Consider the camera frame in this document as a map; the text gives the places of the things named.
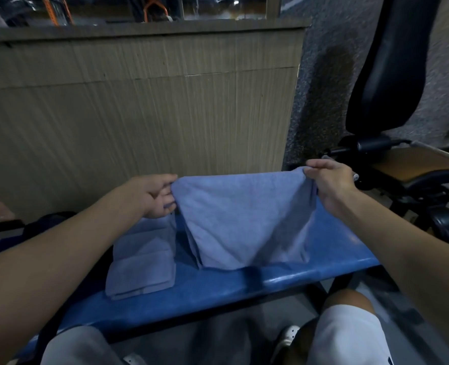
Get black padded machine backrest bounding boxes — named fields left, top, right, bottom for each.
left=345, top=0, right=442, bottom=138

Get person's left hand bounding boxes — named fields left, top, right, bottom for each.
left=127, top=174, right=179, bottom=220

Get person's right hand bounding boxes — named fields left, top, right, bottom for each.
left=305, top=159, right=360, bottom=216

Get person's left forearm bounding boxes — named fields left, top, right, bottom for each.
left=0, top=178, right=143, bottom=365

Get person's right leg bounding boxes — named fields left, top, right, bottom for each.
left=285, top=288, right=377, bottom=365

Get orange metal frame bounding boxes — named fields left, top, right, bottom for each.
left=41, top=0, right=75, bottom=27

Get wooden partition counter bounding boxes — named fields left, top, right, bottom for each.
left=0, top=18, right=312, bottom=225

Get brown machine seat pad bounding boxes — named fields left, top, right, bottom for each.
left=371, top=145, right=449, bottom=190

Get person's right forearm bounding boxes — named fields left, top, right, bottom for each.
left=323, top=190, right=449, bottom=363

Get blue towel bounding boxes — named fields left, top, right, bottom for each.
left=171, top=167, right=320, bottom=271
left=105, top=248, right=177, bottom=301
left=113, top=213, right=178, bottom=260

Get blue padded bench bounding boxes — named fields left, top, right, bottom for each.
left=0, top=195, right=381, bottom=359

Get folded blue towel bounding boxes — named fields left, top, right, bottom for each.
left=105, top=248, right=177, bottom=301
left=113, top=213, right=178, bottom=260

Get white shorts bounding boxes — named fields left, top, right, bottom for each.
left=41, top=303, right=395, bottom=365

